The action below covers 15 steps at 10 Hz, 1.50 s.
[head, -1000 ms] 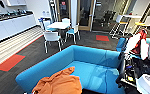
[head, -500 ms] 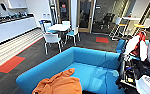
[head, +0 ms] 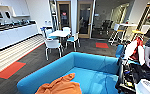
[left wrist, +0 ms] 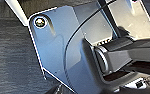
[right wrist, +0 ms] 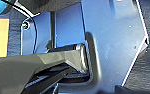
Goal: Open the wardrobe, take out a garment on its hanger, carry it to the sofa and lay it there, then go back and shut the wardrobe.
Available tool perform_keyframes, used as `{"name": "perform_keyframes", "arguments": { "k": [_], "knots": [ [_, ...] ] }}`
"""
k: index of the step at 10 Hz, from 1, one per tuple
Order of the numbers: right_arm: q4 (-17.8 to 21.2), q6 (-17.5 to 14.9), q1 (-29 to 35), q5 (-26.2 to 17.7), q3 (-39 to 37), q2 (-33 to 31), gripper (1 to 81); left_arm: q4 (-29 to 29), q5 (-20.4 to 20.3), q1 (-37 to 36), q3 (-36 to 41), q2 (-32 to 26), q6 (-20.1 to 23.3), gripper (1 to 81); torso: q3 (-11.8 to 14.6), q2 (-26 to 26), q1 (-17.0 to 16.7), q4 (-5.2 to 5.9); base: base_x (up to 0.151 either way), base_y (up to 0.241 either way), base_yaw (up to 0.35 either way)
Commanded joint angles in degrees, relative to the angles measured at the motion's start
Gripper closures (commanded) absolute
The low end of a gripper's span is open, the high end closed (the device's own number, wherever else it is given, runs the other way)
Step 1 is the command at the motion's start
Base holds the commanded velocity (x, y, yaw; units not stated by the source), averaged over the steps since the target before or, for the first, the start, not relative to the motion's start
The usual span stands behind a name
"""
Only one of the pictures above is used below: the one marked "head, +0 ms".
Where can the white chair with blue seat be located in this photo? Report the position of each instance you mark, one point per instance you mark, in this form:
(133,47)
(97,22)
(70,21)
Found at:
(73,38)
(66,29)
(49,34)

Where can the white wall cabinets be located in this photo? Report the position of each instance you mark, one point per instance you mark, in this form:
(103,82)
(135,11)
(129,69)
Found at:
(19,7)

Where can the yellow bar stool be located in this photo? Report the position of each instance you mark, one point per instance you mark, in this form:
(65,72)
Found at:
(141,31)

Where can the blue armchair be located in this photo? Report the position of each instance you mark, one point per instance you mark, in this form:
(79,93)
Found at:
(119,50)

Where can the black office chair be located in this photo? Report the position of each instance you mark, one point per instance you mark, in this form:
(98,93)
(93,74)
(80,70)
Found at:
(105,27)

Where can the blue sofa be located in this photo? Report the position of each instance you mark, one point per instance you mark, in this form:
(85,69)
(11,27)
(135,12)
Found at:
(91,63)

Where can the white round container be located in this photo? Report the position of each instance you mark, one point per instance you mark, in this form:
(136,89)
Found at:
(146,87)

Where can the white rectangular high table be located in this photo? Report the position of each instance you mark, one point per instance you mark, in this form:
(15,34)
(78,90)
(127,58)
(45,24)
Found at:
(128,24)

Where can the white cloth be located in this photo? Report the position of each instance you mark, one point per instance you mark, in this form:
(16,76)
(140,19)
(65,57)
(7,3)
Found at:
(128,51)

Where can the narrow glass side panel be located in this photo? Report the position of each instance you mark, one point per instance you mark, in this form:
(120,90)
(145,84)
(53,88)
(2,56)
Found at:
(53,15)

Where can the white kitchen counter cabinets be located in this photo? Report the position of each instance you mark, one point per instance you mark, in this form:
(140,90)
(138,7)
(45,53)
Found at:
(11,38)

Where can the orange hoodie with white print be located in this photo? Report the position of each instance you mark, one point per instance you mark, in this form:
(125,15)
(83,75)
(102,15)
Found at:
(59,86)

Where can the wooden framed glass door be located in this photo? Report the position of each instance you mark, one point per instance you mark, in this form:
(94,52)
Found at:
(85,20)
(64,16)

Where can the white bar stool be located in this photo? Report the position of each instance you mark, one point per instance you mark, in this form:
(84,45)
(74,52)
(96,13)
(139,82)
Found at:
(115,31)

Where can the red cloth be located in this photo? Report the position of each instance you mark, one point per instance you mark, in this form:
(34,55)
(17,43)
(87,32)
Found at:
(138,45)

